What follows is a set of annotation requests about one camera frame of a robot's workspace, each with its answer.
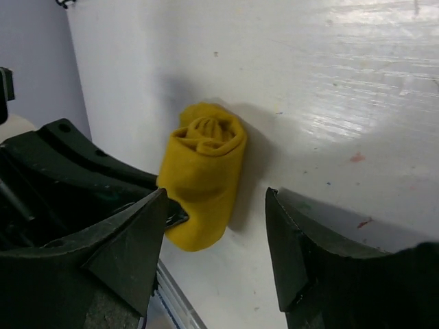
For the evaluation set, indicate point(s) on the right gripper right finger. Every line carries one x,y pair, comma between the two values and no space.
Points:
325,280

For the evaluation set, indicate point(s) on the yellow sock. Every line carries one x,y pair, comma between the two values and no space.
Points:
201,170

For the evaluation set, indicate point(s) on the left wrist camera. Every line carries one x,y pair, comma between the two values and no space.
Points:
6,92

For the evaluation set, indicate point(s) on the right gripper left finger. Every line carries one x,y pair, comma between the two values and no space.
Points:
100,277

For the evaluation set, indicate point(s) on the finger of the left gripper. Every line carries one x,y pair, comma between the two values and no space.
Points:
175,215

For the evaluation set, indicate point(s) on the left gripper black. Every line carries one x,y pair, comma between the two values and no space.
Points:
58,183

